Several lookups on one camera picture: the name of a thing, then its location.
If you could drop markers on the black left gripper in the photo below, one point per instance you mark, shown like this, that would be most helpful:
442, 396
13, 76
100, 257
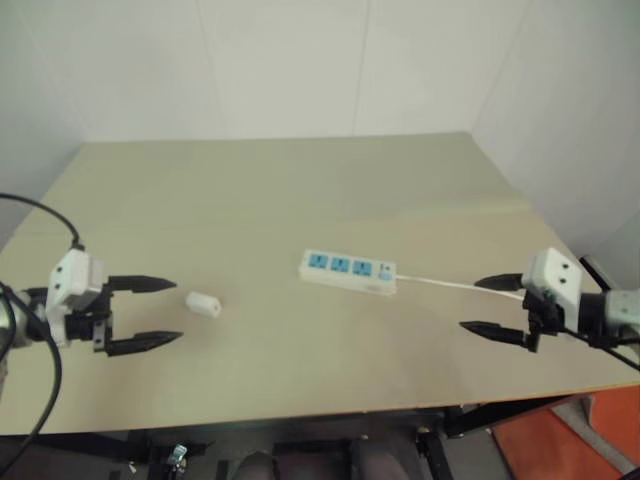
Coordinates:
92, 320

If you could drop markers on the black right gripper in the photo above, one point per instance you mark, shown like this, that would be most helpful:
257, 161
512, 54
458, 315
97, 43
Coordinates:
540, 315

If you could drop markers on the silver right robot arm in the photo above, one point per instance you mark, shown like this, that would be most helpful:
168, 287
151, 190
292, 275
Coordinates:
612, 312

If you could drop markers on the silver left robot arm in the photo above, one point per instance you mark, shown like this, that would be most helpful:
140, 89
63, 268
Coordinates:
15, 320

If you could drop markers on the white plug adapter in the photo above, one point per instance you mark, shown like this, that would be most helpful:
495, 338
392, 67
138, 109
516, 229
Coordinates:
203, 304

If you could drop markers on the white power strip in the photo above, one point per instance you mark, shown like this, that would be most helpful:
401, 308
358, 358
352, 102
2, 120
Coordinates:
348, 272

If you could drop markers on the silver wing bolt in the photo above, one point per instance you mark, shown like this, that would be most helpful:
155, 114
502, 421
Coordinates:
178, 454

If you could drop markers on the dark rounded robot leg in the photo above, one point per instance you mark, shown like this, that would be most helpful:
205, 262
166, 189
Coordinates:
256, 466

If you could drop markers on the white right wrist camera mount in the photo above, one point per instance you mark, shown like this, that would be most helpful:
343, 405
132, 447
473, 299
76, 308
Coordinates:
555, 275

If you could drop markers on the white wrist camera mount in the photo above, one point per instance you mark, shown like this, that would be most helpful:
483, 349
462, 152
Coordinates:
70, 280
555, 275

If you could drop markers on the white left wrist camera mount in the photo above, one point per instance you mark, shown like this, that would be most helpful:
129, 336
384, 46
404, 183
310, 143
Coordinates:
70, 280

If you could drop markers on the black table frame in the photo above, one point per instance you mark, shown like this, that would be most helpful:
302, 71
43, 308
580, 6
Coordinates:
280, 440

